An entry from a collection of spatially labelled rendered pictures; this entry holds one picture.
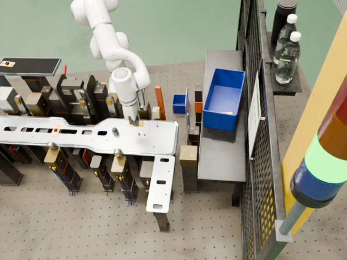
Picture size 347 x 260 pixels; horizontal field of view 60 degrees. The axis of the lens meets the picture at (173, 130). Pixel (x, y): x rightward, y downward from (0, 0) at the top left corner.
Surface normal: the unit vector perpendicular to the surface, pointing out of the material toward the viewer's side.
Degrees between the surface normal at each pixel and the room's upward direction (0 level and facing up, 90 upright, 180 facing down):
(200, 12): 0
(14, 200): 0
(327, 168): 90
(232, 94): 0
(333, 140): 90
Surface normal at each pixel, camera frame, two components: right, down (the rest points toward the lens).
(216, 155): -0.08, -0.59
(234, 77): -0.28, 0.79
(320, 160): -0.84, 0.48
